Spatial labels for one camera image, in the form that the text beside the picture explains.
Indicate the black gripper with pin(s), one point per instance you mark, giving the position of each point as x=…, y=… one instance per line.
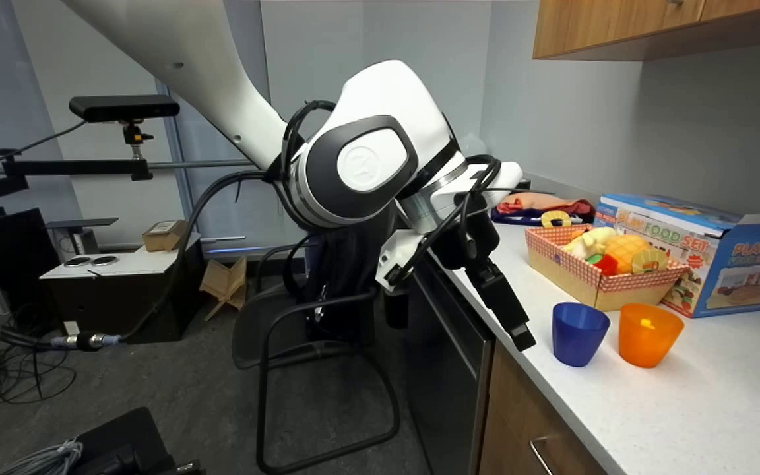
x=472, y=238

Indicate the white drawer with wooden front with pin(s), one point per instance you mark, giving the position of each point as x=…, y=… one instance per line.
x=507, y=414

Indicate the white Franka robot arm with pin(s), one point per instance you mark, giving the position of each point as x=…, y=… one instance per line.
x=213, y=53

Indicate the wooden crate of toy food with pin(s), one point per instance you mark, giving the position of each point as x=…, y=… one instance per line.
x=574, y=279

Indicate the blue plastic cup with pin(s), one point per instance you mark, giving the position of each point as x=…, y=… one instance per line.
x=578, y=333

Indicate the flat red navy package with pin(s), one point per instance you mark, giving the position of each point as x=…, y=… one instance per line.
x=534, y=205

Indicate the pale yellow toy food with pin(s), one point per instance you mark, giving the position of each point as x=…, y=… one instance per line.
x=589, y=242

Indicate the red toy tomato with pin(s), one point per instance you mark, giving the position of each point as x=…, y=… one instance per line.
x=609, y=265

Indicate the yellow toy corn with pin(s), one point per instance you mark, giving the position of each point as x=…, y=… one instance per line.
x=634, y=254

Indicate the orange plastic cup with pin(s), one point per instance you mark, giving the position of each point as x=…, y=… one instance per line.
x=647, y=340

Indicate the black office chair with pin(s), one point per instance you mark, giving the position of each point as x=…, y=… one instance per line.
x=345, y=265

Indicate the blue toy food box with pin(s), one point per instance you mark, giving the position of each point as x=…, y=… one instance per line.
x=741, y=265

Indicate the folded cardboard piece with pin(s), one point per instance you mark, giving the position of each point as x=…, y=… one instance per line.
x=222, y=287

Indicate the small cardboard box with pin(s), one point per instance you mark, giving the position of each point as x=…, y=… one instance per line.
x=164, y=236

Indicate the black cabinet with white top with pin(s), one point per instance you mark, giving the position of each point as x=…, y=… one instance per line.
x=107, y=300

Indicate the black case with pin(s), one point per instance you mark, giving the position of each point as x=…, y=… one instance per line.
x=125, y=444

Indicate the small gray side table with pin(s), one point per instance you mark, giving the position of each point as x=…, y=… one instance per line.
x=81, y=226

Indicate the black computer monitor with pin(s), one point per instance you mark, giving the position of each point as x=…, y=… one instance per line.
x=1, y=254

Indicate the wooden wall cabinet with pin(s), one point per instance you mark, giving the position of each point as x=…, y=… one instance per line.
x=644, y=22

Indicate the black camera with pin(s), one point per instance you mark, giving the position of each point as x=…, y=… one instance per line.
x=125, y=108

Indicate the black camera boom stand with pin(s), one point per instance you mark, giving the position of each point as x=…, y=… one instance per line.
x=47, y=167

